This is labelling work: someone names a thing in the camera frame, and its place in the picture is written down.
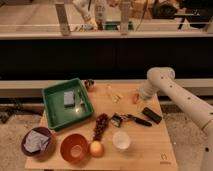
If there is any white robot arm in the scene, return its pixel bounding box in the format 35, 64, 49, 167
139, 67, 213, 171

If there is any orange bowl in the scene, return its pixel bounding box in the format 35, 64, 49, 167
60, 134, 89, 163

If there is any green plastic tray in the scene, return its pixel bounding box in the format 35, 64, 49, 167
42, 78, 94, 131

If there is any crumpled grey cloth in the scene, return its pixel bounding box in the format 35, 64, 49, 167
24, 130, 49, 153

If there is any small orange pepper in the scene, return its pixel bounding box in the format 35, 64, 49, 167
132, 93, 139, 104

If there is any small dark round object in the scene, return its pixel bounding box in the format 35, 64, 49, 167
84, 79, 95, 91

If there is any small black metal clip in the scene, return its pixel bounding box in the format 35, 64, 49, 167
110, 113, 123, 127

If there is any wooden board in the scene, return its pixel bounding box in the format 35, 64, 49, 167
25, 83, 178, 171

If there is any white paper cup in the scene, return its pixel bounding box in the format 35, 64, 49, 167
112, 131, 131, 151

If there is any grey sponge block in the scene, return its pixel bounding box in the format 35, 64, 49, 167
64, 91, 75, 106

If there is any black rectangular box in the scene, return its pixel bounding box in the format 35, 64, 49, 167
142, 107, 162, 124

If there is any black handled tool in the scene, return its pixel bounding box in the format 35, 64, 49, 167
127, 114, 152, 127

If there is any dark red grape bunch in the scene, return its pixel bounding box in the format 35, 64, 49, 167
93, 113, 109, 141

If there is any dark brown bowl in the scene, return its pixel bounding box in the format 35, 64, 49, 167
21, 127, 55, 157

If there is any pale yellow plastic piece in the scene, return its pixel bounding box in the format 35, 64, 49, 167
106, 85, 123, 103

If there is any yellow orange fruit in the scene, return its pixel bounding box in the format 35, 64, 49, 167
89, 141, 104, 157

